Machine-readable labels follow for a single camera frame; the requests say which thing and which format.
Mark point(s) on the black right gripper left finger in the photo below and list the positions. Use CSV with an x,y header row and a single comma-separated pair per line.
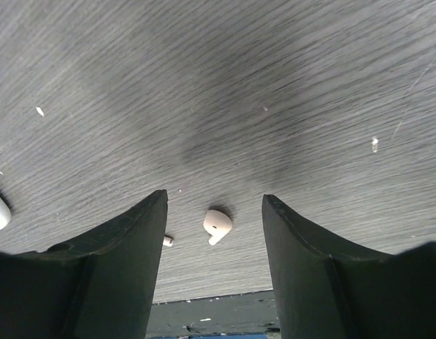
x,y
99,284

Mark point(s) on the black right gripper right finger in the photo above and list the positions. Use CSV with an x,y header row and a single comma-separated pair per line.
x,y
326,286

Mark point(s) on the pink earbud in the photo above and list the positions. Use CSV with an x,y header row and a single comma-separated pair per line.
x,y
217,225

